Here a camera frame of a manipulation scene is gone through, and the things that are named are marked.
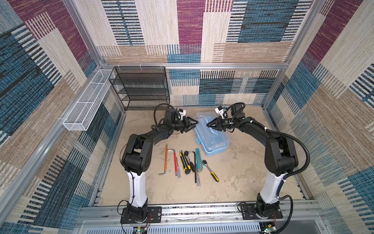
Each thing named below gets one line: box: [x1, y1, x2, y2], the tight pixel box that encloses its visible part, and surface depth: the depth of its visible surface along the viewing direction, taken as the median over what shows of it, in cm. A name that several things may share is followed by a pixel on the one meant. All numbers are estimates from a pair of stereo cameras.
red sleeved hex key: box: [167, 148, 178, 177], surface depth 93 cm
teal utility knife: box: [195, 148, 204, 173], surface depth 91 cm
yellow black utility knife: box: [179, 150, 192, 175], surface depth 91 cm
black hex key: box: [187, 151, 197, 184], surface depth 91 cm
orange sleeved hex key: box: [158, 143, 169, 176], surface depth 94 cm
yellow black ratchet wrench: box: [202, 159, 220, 182], surface depth 87 cm
